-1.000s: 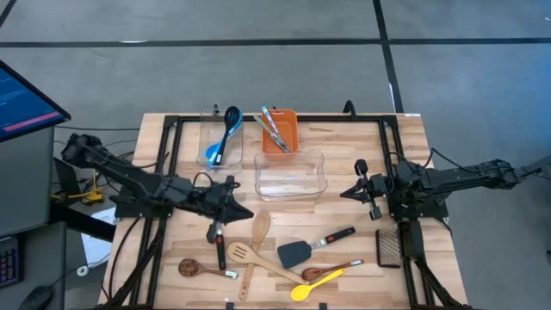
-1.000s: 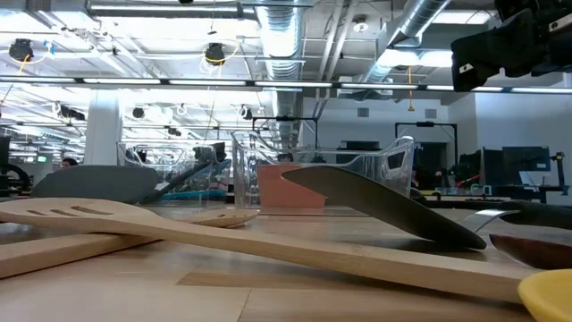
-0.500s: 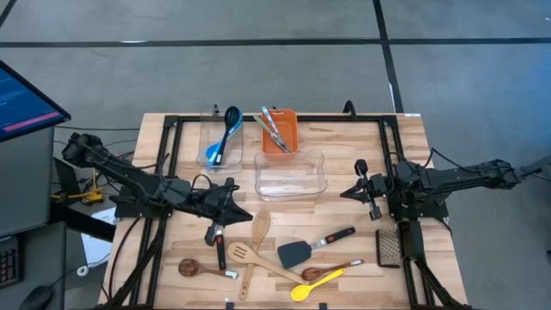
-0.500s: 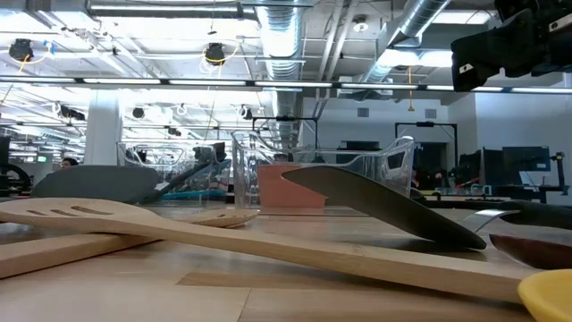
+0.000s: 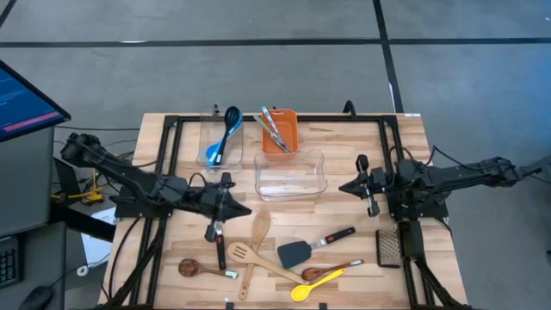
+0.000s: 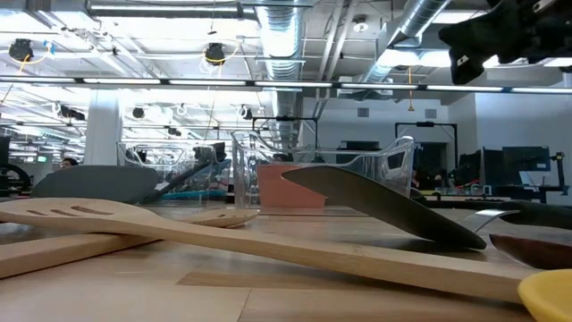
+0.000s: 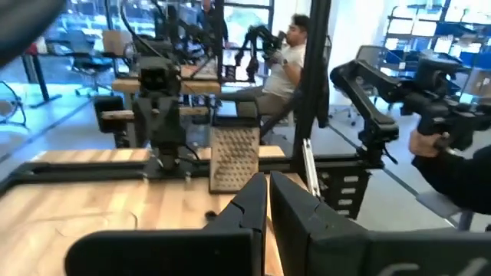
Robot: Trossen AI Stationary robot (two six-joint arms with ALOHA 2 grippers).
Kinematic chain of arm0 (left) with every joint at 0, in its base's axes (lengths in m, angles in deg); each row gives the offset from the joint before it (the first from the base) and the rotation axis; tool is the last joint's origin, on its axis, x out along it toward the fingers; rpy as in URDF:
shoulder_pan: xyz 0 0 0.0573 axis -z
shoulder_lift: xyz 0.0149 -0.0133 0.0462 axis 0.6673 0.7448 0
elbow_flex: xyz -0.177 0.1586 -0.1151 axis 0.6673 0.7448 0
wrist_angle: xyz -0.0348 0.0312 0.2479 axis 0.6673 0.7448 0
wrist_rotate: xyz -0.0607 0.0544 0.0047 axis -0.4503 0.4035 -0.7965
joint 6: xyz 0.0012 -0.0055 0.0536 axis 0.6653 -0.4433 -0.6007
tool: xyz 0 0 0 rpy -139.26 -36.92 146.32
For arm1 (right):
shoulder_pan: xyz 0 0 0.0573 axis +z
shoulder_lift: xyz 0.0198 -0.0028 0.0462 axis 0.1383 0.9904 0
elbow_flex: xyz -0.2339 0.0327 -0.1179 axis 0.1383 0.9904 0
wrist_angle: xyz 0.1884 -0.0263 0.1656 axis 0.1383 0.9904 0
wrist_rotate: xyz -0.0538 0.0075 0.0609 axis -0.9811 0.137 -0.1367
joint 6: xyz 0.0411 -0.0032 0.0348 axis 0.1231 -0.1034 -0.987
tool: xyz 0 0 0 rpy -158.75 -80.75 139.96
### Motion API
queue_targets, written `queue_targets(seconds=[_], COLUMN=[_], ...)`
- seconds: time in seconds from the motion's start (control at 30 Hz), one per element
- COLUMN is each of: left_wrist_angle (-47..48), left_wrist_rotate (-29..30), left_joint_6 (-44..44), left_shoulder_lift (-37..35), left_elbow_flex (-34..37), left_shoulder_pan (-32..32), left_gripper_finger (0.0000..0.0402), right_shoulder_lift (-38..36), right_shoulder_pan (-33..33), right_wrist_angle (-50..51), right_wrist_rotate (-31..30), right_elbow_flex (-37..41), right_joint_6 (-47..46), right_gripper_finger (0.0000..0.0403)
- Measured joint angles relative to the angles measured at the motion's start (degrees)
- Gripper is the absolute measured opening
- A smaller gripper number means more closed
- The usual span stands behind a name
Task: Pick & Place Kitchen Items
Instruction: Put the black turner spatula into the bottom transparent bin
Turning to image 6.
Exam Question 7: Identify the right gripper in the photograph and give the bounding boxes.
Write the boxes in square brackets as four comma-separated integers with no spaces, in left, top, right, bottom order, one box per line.
[438,0,572,86]

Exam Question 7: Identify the black square spatula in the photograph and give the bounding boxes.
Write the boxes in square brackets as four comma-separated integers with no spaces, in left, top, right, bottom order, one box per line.
[281,165,572,250]

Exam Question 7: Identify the reddish brown wooden spoon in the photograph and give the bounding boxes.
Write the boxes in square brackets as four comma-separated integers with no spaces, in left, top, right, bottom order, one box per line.
[489,233,572,271]

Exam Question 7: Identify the wooden slotted spatula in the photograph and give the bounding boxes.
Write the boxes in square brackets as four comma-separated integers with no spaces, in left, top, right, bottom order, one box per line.
[0,196,544,305]

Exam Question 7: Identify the small blue silicone spatula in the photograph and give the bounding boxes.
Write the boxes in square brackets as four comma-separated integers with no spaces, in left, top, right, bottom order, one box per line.
[161,189,229,201]

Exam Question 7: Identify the black computer monitor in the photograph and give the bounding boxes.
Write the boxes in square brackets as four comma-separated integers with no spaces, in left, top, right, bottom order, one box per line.
[502,145,551,174]
[458,149,504,187]

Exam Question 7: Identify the wide clear plastic bin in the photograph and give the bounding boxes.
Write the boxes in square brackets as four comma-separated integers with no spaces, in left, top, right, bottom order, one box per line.
[231,129,416,209]

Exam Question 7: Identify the orange plastic bin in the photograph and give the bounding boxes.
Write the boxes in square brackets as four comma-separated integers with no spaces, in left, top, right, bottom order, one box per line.
[257,163,327,209]

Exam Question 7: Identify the black ceiling-mounted device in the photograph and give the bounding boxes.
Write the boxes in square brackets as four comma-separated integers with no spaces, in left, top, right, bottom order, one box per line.
[204,42,227,67]
[7,38,36,63]

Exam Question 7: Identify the yellow silicone spoon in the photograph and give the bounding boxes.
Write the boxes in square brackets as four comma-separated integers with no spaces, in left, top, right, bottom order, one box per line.
[517,267,572,322]

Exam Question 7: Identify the narrow clear plastic bin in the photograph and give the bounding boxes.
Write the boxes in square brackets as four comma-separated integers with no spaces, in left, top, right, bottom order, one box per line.
[116,140,233,202]

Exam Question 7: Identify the white pillar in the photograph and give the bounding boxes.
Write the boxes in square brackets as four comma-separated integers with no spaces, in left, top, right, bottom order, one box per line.
[83,102,122,165]

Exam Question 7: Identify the dark grey round turner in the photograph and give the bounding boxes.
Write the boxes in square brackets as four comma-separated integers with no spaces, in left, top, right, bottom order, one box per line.
[30,164,161,205]

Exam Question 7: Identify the light wooden slotted spoon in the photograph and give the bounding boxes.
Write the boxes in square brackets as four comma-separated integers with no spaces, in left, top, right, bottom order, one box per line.
[0,208,260,279]

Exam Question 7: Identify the silver slanted ventilation duct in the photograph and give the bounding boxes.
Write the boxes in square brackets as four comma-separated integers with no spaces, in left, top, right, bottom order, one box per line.
[359,0,452,86]

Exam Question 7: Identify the black background rig frame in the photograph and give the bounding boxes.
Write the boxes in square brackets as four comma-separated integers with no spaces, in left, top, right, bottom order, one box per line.
[394,120,459,180]

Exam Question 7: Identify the silver vertical ventilation duct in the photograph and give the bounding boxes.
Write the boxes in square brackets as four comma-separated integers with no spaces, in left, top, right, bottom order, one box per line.
[255,0,306,148]

